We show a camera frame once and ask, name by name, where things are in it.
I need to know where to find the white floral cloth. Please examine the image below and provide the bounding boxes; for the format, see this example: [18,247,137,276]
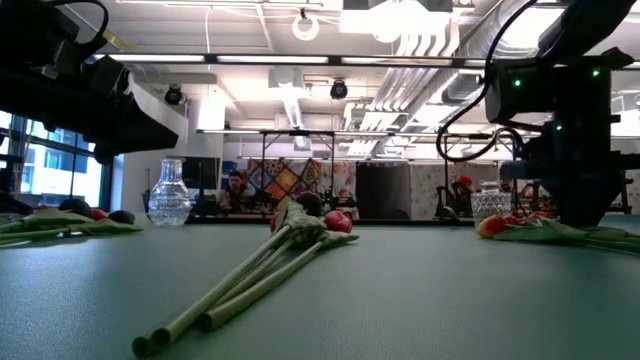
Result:
[319,160,358,219]

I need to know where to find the yellow tape piece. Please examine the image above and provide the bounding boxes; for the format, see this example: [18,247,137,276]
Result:
[103,28,139,51]

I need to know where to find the orange artificial tulip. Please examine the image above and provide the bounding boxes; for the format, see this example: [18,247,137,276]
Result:
[130,209,301,359]

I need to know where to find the colourful patchwork quilt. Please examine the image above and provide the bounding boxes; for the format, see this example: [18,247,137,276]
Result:
[238,158,324,206]

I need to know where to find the yellow-orange artificial tulip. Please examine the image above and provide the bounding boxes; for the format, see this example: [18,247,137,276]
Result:
[475,214,640,254]

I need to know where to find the black fabric panel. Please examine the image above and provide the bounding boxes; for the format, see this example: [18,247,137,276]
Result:
[355,160,412,220]

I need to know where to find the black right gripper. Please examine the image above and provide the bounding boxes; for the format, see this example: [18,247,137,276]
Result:
[499,124,640,227]

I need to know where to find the silver ventilation duct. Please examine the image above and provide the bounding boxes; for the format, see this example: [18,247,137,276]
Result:
[439,0,566,109]

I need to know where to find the clear diamond-cut glass vase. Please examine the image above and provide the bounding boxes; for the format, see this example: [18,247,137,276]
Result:
[470,180,513,229]

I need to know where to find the black metal rack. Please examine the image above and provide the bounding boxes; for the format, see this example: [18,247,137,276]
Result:
[259,129,337,214]
[442,132,519,216]

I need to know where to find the black camera cable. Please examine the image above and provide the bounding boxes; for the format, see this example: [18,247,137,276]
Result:
[436,0,540,164]
[47,0,110,57]

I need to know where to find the large window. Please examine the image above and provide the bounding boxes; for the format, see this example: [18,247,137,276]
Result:
[0,109,112,211]

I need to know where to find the white patterned curtain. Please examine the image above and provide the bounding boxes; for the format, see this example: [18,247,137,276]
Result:
[410,163,501,219]

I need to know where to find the clear bulbous glass vase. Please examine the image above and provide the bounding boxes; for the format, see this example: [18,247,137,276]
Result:
[147,157,193,229]

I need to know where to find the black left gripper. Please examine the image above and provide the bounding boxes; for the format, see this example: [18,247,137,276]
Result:
[0,59,179,157]

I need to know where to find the green table mat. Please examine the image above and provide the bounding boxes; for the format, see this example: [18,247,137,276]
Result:
[0,213,640,360]

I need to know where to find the white hanging ring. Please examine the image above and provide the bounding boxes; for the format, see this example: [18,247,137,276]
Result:
[291,12,321,43]

